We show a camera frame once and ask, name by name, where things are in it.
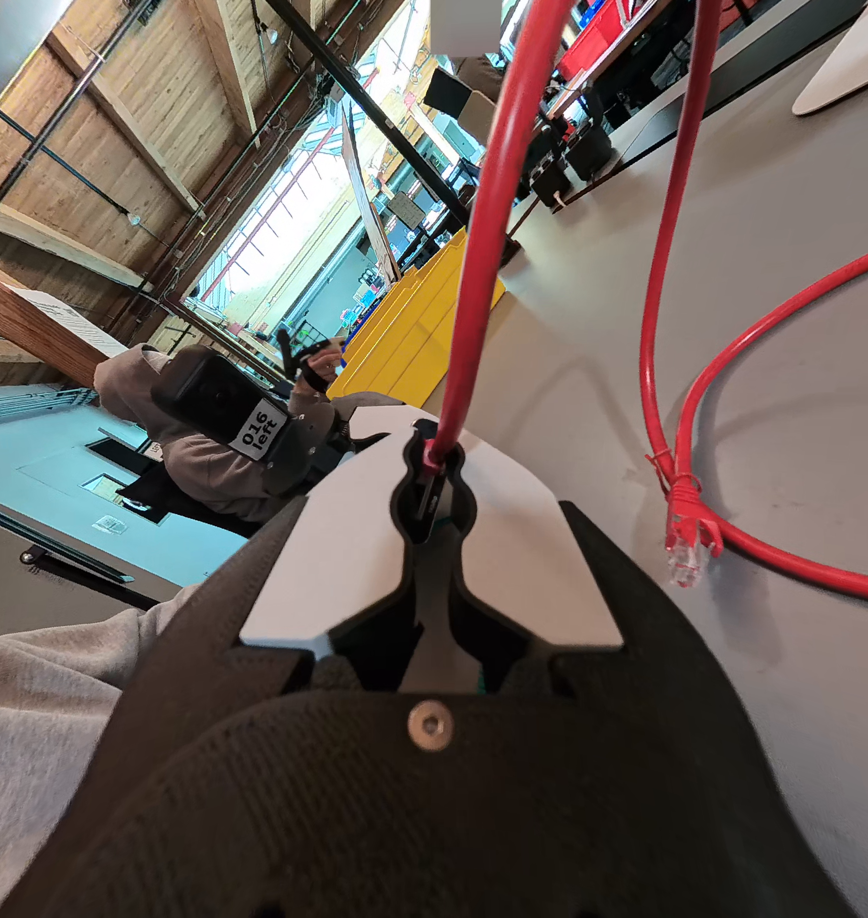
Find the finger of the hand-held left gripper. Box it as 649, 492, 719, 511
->
347, 404, 442, 450

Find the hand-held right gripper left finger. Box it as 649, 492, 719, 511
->
239, 425, 426, 661

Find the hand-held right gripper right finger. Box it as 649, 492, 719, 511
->
434, 423, 626, 652

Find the red network cable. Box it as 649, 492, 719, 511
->
423, 0, 868, 607

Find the person's left forearm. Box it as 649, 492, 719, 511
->
0, 584, 200, 918

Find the yellow plastic bin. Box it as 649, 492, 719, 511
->
325, 227, 508, 411

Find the leaning wooden panel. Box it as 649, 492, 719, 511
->
339, 99, 404, 289

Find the wooden tablet stand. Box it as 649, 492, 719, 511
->
791, 0, 868, 118

